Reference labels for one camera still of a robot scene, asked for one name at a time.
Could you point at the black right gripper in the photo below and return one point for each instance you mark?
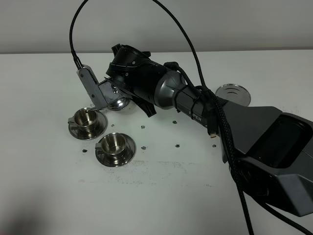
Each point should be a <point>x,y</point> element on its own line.
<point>135,74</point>

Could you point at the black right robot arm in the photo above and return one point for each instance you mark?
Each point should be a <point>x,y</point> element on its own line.
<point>273,149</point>

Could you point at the far stainless steel saucer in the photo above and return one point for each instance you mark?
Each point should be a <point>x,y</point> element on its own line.
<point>99,129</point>

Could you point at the stainless steel saucer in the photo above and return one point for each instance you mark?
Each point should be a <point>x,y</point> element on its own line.
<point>99,129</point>
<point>119,160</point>

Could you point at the far stainless steel teacup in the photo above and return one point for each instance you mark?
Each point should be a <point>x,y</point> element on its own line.
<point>85,119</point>

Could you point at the stainless steel teacup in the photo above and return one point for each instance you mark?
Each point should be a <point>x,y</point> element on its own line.
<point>85,119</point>
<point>112,144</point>

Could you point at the near stainless steel teacup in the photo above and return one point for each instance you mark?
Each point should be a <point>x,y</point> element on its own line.
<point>112,144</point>

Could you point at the near stainless steel saucer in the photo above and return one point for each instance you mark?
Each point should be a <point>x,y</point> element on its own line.
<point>119,160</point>

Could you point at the stainless steel teapot coaster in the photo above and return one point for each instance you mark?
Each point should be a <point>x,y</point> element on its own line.
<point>234,93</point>

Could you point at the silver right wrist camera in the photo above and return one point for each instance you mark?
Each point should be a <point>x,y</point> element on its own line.
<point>91,86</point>

